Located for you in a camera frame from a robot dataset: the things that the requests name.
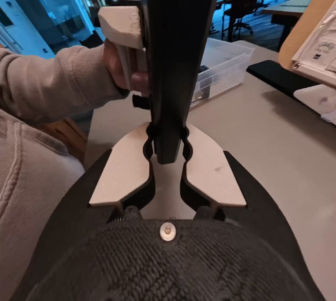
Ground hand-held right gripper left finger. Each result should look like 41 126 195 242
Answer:
89 122 156 215

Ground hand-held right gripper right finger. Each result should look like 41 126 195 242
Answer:
180 123 247 215

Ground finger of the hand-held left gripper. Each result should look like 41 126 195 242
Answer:
98 5 146 50

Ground black multi-port usb hub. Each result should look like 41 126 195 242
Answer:
138 0 226 164

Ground person's left hand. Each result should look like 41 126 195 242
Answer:
103 38 149 95

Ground person's grey sweatshirt torso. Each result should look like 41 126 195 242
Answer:
0 108 88 301

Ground clear plastic bin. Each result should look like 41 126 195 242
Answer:
190 37 256 109

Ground black office chair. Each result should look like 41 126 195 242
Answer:
224 0 254 42

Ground wooden document board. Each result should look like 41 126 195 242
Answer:
278 0 336 71

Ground white paper sheets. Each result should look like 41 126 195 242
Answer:
291 0 336 89

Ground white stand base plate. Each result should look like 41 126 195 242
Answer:
293 85 336 125

